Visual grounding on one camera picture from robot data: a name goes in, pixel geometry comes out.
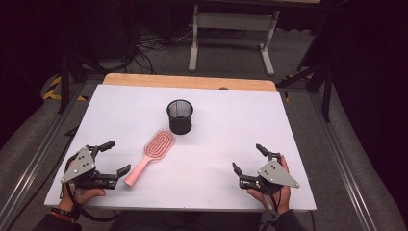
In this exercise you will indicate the black mesh pen holder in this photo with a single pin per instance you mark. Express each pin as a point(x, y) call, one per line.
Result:
point(180, 122)

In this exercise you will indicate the person's right hand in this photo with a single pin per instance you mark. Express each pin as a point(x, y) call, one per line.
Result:
point(282, 200)

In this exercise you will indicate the wooden table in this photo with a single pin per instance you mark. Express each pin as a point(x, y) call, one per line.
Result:
point(179, 82)

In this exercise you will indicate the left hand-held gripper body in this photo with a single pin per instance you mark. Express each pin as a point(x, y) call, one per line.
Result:
point(81, 163)

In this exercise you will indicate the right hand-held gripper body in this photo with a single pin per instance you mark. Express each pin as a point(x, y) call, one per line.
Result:
point(275, 174)

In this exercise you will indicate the person's dark clothed body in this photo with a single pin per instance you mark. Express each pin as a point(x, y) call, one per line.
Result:
point(186, 222)

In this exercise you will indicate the aluminium floor rail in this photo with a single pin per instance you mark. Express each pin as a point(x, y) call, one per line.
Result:
point(38, 150)
point(343, 160)

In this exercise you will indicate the white table cover sheet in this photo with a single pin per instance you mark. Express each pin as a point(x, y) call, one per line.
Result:
point(205, 173)

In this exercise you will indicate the black metal stand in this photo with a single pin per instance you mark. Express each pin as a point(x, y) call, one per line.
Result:
point(65, 80)
point(326, 93)

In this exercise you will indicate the pink hairbrush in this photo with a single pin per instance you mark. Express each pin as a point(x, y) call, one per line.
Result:
point(157, 147)

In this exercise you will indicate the person's left hand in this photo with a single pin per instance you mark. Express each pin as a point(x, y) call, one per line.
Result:
point(81, 196)

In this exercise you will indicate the yellow black hazard tape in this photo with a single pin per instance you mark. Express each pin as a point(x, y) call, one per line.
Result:
point(51, 91)

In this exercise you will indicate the dark curtain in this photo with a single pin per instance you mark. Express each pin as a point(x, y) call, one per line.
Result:
point(22, 64)
point(372, 96)

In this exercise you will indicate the grey metal desk frame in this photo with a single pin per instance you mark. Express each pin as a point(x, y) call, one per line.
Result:
point(234, 21)

